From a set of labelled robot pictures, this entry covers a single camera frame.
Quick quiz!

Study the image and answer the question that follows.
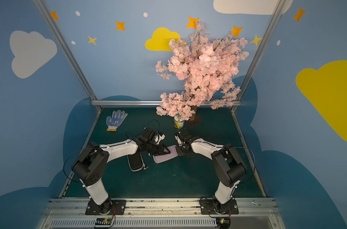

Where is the black zippered umbrella sleeve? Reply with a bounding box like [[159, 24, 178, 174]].
[[128, 153, 149, 172]]

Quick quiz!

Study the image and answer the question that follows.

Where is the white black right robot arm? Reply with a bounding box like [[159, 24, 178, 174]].
[[175, 129, 250, 207]]

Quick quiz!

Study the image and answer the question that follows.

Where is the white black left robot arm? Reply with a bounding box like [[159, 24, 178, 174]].
[[71, 127, 170, 214]]

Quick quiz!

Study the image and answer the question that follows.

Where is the yellow white tin can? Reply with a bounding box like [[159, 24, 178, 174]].
[[174, 114, 185, 129]]

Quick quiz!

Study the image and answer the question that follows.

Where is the dark brown tree base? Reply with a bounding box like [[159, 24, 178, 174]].
[[186, 106, 203, 128]]

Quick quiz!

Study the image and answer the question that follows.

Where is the white blue dotted work glove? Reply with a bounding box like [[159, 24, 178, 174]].
[[106, 110, 128, 132]]

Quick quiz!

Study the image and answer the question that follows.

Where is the pink cherry blossom tree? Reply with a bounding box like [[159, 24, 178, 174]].
[[156, 22, 249, 121]]

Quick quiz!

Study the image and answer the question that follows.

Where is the left controller circuit board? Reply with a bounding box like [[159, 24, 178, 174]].
[[94, 218, 112, 229]]

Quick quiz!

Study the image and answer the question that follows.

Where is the controller circuit board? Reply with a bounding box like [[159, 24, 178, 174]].
[[94, 218, 112, 229], [215, 218, 231, 229]]

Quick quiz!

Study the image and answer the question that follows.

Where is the right controller circuit board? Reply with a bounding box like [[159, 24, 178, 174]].
[[215, 218, 231, 229]]

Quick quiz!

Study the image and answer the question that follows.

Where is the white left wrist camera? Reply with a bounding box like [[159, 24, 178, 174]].
[[154, 132, 165, 144]]

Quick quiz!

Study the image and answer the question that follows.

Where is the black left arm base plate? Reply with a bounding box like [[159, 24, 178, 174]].
[[85, 198, 126, 216]]

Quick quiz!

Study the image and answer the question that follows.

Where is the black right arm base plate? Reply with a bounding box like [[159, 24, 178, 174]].
[[198, 198, 239, 215]]

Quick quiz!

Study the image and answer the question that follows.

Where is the aluminium front rail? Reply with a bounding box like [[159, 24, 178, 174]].
[[37, 198, 285, 229]]

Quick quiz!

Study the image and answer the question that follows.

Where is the left aluminium frame post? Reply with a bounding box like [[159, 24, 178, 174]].
[[33, 0, 97, 102]]

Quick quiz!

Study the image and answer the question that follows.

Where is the aluminium frame post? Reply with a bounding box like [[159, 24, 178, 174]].
[[231, 0, 288, 113], [33, 0, 97, 102]]

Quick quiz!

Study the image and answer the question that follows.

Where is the right aluminium frame post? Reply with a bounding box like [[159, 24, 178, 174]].
[[231, 0, 288, 113]]

